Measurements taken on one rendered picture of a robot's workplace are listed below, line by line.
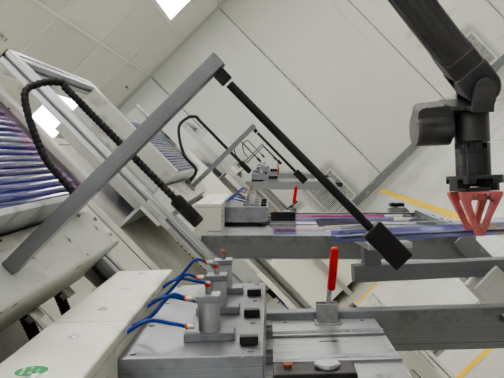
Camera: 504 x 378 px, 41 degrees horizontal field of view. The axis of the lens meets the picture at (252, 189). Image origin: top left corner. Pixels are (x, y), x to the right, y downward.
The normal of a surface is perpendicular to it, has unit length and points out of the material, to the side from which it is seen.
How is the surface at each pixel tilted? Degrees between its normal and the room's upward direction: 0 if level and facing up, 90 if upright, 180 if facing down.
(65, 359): 42
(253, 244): 90
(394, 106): 90
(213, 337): 90
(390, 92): 90
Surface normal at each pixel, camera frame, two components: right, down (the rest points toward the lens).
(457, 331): -0.03, 0.05
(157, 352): -0.04, -1.00
